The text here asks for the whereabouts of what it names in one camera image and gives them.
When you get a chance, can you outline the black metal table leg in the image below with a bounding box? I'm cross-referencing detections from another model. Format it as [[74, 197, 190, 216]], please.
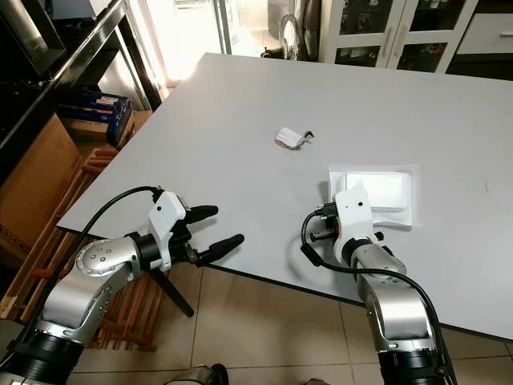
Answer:
[[147, 268, 196, 318]]

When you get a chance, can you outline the white foam food tray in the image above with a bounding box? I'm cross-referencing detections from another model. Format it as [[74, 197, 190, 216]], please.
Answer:
[[328, 164, 424, 229]]

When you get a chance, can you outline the robot left leg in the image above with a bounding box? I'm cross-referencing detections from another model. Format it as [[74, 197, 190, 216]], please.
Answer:
[[168, 363, 230, 385]]

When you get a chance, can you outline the blue printed carton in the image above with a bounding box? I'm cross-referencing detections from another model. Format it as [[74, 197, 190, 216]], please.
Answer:
[[65, 89, 134, 147]]

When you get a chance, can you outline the wooden slatted rack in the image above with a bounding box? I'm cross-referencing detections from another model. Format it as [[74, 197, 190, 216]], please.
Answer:
[[0, 146, 163, 352]]

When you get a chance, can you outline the large brown cardboard box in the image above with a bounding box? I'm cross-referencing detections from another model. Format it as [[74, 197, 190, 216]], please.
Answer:
[[0, 111, 86, 270]]

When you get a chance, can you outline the white standing fan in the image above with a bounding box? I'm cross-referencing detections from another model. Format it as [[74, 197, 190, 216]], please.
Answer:
[[276, 14, 310, 59]]

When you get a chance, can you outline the black metal shelf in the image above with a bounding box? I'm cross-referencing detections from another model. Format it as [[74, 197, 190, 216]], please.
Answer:
[[0, 0, 163, 165]]

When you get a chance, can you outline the white glass door cabinet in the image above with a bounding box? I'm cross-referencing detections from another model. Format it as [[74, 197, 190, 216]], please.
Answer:
[[317, 0, 513, 78]]

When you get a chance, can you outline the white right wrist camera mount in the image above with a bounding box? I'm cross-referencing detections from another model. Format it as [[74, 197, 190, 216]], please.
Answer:
[[336, 187, 374, 266]]

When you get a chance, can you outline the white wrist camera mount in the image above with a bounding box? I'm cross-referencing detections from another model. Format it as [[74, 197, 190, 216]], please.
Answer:
[[336, 187, 374, 266], [145, 190, 190, 270]]

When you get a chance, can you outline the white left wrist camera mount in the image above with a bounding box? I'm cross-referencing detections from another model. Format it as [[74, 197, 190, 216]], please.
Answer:
[[145, 190, 190, 270]]

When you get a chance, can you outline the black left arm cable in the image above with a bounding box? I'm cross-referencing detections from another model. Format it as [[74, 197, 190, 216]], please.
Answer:
[[80, 185, 166, 246]]

